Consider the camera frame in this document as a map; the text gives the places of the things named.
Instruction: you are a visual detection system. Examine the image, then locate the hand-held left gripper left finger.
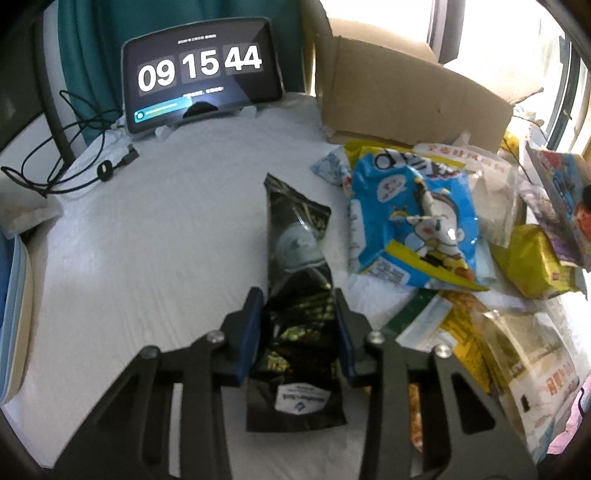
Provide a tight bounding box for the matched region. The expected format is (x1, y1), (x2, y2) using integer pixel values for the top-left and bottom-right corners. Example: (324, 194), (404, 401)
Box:
(53, 286), (266, 480)

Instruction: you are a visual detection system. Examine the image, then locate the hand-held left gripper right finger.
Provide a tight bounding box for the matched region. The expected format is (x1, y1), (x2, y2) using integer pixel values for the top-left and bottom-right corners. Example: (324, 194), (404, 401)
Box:
(333, 287), (539, 480)

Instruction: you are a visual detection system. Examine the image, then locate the black snack packet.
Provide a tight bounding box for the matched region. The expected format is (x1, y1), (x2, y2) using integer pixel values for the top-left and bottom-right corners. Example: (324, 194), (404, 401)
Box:
(247, 173), (348, 433)

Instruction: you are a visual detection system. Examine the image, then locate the cardboard box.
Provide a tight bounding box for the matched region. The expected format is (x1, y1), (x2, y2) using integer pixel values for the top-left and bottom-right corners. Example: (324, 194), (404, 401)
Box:
(314, 18), (515, 153)

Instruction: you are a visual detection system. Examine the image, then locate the dark green snack packet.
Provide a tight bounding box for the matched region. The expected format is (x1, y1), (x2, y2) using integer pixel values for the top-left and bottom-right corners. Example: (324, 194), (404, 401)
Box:
(381, 288), (446, 342)

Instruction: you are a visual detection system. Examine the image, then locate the yellow orange snack packet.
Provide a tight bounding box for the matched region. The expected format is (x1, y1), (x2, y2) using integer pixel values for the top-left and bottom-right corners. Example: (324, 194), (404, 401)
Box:
(438, 291), (513, 393)

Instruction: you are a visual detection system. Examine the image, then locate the blue cartoon snack packet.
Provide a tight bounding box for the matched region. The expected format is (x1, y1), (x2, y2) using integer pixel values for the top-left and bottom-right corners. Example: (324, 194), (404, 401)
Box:
(346, 148), (490, 292)

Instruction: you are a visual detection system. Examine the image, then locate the small white blue packet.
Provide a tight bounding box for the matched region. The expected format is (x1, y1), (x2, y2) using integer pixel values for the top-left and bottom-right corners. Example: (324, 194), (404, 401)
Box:
(308, 145), (356, 185)

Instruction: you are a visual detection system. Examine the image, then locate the yellow green snack packet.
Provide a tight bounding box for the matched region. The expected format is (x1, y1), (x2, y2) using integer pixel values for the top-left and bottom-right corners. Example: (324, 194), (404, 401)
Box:
(489, 224), (587, 301)

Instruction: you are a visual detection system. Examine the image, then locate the clear packet red print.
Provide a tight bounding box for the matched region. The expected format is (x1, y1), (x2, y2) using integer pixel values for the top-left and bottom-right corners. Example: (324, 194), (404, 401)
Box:
(413, 142), (520, 247)

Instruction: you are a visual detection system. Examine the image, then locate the purple snack packet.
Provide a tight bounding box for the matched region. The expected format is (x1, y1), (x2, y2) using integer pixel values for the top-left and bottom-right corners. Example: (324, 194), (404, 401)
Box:
(519, 180), (591, 268)

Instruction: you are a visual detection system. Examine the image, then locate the blue white pillow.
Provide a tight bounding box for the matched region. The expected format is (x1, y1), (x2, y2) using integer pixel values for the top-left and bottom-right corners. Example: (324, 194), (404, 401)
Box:
(0, 231), (35, 407)

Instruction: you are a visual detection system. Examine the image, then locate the grey cushion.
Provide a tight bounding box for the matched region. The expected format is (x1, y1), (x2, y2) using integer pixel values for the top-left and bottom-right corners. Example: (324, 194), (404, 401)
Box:
(0, 180), (63, 241)

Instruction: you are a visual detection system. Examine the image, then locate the red blue snack packet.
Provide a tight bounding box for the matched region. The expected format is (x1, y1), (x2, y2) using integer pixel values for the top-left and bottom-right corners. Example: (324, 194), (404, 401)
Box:
(526, 141), (591, 268)

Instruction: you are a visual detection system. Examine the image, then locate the tablet with clock display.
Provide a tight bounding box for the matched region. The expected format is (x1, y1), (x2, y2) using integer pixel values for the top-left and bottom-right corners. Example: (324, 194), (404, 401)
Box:
(121, 17), (284, 136)

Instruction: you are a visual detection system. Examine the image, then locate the beige curtain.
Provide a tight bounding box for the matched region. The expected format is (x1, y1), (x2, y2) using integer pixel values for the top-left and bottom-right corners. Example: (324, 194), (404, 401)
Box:
(300, 0), (333, 97)

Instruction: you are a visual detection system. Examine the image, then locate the black cable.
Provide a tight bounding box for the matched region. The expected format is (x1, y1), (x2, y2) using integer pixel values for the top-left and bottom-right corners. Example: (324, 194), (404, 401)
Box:
(0, 90), (139, 199)

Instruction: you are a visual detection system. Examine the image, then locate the black metal frame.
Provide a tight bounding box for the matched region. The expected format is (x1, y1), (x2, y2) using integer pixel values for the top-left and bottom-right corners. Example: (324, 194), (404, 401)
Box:
(32, 0), (77, 164)

